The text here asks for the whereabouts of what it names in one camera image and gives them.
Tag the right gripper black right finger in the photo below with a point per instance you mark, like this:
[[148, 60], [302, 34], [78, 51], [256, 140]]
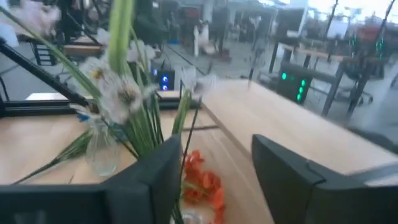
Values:
[[295, 193]]

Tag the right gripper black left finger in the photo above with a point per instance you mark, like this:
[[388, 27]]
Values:
[[124, 202]]

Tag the curvy clear glass vase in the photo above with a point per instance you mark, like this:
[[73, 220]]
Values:
[[102, 152]]

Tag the ribbed clear glass vase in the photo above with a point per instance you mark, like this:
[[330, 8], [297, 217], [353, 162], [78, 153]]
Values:
[[191, 218]]

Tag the orange artificial flower bunch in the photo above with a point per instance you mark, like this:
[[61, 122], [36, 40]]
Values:
[[203, 183]]

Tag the white artificial flower bunch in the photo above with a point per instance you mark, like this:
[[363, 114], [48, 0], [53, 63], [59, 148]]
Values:
[[119, 37]]

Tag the black box with green lights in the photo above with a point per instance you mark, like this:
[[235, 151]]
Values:
[[292, 87]]

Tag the wooden table with black legs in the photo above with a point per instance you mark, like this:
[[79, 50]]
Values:
[[332, 90]]

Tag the black computer with blue lights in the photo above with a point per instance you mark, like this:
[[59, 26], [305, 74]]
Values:
[[164, 82]]

